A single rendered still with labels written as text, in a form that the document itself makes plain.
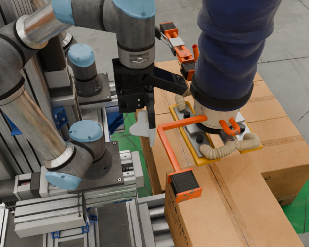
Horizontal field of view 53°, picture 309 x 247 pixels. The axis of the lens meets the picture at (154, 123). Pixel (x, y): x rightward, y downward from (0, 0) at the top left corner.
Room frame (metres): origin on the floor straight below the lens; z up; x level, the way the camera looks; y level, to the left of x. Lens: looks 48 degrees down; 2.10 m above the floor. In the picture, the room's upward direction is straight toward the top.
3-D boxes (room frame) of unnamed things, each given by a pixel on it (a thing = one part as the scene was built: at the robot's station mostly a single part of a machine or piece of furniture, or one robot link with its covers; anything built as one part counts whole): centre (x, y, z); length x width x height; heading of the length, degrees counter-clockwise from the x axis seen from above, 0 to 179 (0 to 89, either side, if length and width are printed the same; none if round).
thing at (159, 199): (0.87, -0.25, 0.58); 0.70 x 0.03 x 0.06; 102
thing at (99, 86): (1.22, 0.35, 1.09); 0.15 x 0.15 x 0.10
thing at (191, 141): (0.86, -0.16, 1.13); 0.34 x 0.10 x 0.05; 18
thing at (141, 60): (0.52, 0.04, 1.74); 0.08 x 0.08 x 0.05
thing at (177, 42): (1.33, -0.11, 1.23); 0.07 x 0.07 x 0.04; 18
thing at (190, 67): (1.12, -0.18, 1.23); 0.10 x 0.08 x 0.06; 108
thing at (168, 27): (1.46, -0.08, 1.23); 0.08 x 0.07 x 0.05; 18
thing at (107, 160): (0.74, 0.25, 1.09); 0.15 x 0.15 x 0.10
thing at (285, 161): (1.58, -0.41, 0.34); 1.20 x 1.00 x 0.40; 12
